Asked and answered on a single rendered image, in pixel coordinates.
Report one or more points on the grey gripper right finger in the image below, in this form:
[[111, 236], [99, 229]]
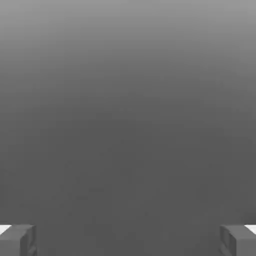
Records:
[[240, 242]]

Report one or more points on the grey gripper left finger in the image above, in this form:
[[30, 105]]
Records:
[[16, 241]]

